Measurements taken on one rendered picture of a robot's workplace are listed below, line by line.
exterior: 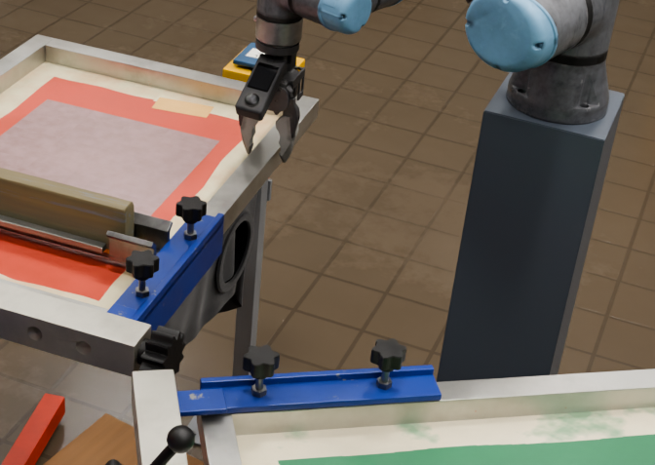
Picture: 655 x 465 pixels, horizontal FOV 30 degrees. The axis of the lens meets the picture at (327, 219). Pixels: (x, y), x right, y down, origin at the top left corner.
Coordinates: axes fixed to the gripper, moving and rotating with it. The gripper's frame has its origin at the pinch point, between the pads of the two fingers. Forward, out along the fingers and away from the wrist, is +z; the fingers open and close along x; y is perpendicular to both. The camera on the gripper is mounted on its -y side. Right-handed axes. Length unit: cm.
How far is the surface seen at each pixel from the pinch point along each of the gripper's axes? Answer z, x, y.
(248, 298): 59, 15, 38
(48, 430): 93, 52, 14
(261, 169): -0.8, -1.8, -6.7
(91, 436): 96, 45, 20
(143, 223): -3.8, 5.9, -34.9
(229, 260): 24.3, 5.8, 1.1
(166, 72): -0.9, 27.3, 19.2
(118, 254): -0.8, 7.5, -39.8
